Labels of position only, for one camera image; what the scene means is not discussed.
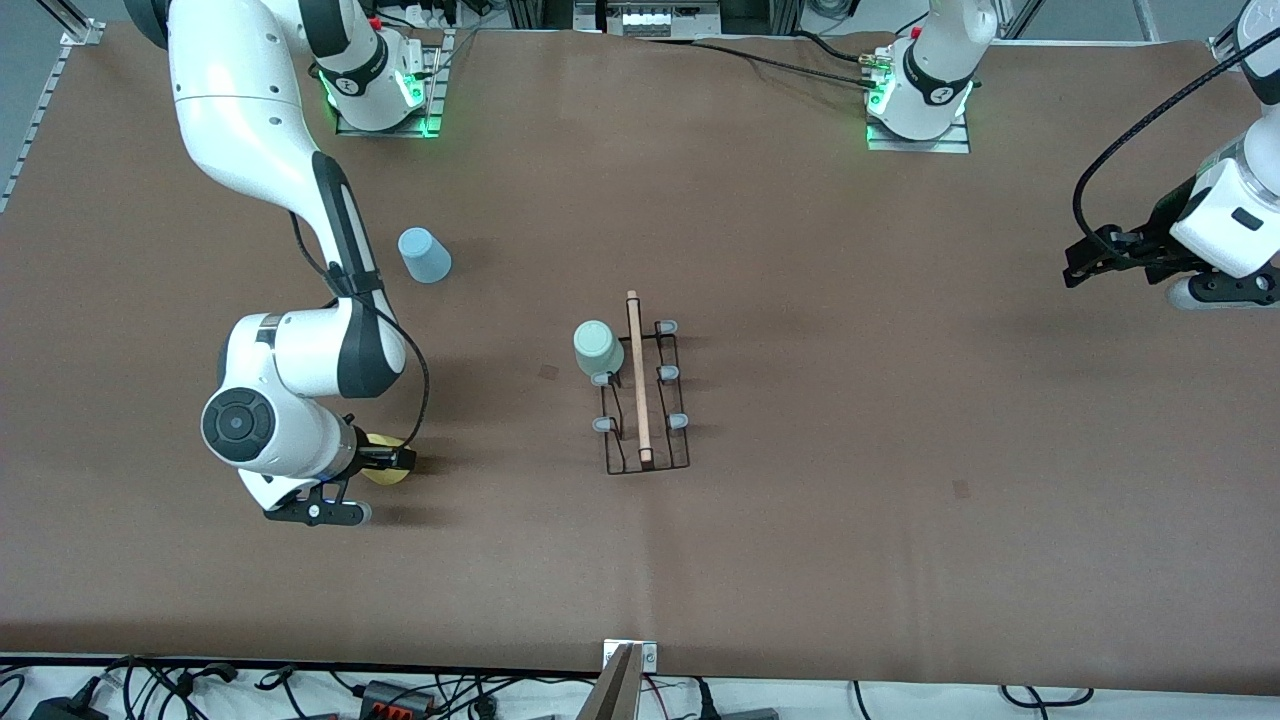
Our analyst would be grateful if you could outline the long black table cable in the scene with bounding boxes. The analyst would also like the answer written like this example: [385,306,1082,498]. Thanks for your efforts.
[690,36,873,91]

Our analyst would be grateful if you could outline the brown table cover sheet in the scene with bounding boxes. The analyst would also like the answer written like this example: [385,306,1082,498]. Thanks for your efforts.
[0,22,1280,696]

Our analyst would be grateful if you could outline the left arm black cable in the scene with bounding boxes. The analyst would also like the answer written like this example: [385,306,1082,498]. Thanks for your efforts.
[1072,48,1263,269]

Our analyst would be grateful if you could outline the grey slanted beam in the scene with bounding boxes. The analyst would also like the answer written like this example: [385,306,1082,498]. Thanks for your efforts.
[578,643,644,720]

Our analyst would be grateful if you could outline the black orange connector box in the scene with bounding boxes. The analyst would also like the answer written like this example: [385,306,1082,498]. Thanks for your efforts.
[360,680,437,717]

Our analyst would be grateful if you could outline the pale green plastic cup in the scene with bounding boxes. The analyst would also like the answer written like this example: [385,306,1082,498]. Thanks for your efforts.
[573,320,624,382]

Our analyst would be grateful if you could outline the aluminium frame profile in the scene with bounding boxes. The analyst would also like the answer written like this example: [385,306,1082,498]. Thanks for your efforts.
[1208,0,1263,69]

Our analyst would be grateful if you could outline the perforated aluminium side rail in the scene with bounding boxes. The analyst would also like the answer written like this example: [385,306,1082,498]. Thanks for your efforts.
[0,18,106,213]

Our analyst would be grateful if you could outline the yellow plastic cup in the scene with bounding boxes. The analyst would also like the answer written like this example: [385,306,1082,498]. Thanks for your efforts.
[360,432,414,489]

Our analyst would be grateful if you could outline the short black table cable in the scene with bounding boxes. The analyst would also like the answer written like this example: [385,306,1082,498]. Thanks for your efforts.
[790,30,886,67]

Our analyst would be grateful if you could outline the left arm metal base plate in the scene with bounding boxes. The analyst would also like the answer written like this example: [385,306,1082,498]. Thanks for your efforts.
[866,58,973,154]

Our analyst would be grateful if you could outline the light blue plastic cup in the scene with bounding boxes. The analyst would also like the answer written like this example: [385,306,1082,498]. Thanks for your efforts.
[397,227,453,285]

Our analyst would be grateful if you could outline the black power adapter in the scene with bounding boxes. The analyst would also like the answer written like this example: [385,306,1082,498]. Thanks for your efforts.
[30,694,109,720]

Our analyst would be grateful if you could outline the black wire cup holder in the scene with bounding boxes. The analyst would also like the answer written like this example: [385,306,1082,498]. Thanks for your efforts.
[586,290,693,475]

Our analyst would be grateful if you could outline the white power strip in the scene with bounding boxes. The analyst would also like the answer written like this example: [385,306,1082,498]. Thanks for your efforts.
[573,0,723,39]

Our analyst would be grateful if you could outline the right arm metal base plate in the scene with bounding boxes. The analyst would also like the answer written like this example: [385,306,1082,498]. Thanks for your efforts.
[335,28,448,138]

